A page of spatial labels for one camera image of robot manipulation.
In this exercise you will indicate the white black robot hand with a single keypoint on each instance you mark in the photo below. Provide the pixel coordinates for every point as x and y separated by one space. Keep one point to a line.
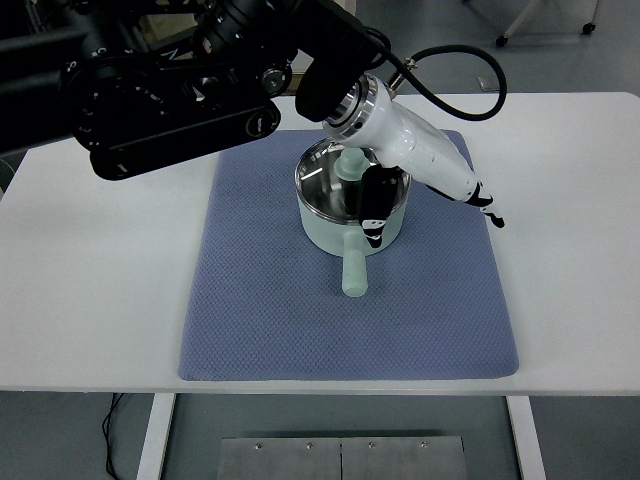
368 118

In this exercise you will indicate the green pot with handle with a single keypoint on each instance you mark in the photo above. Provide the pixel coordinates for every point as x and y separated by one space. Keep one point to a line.
353 244

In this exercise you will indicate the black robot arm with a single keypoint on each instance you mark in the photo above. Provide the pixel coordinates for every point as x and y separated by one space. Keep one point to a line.
143 85

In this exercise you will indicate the glass lid green knob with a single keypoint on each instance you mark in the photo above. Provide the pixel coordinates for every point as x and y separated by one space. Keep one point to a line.
345 187

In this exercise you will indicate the grey floor outlet plate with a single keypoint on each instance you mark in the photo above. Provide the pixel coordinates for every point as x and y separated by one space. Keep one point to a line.
488 84

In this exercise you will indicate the blue quilted mat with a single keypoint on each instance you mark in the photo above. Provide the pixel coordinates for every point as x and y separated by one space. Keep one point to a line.
267 304

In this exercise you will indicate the white wheeled chair base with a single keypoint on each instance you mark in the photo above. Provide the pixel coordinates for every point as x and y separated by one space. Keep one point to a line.
531 23

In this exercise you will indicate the right white table leg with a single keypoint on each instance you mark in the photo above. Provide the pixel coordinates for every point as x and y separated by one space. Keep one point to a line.
525 438

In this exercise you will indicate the white table leg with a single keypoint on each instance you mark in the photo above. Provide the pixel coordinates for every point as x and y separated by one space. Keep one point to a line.
156 437
525 438

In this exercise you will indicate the left white table leg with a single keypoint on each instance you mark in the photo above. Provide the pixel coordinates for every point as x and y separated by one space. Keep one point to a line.
156 437

